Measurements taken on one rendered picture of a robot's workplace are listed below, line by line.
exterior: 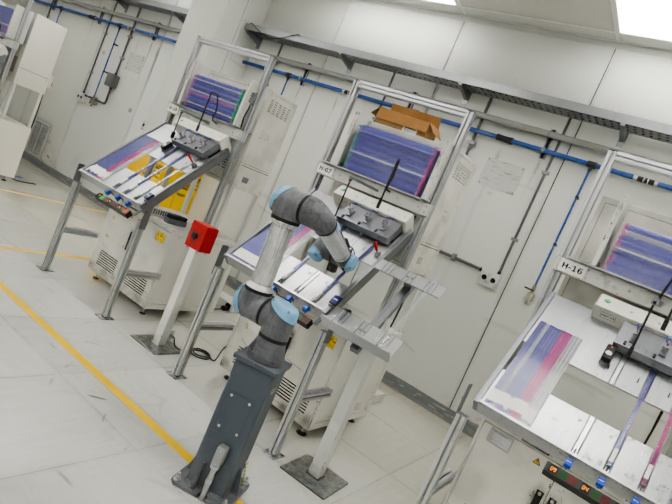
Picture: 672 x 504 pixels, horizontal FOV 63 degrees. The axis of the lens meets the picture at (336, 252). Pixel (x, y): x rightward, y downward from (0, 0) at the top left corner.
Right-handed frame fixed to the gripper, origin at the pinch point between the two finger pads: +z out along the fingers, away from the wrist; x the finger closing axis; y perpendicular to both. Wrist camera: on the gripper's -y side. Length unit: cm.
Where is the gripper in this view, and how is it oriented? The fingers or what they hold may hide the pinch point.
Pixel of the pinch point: (344, 271)
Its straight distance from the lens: 266.7
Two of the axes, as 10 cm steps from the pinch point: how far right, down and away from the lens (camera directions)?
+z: 2.4, 5.8, 7.8
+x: -7.7, -3.8, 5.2
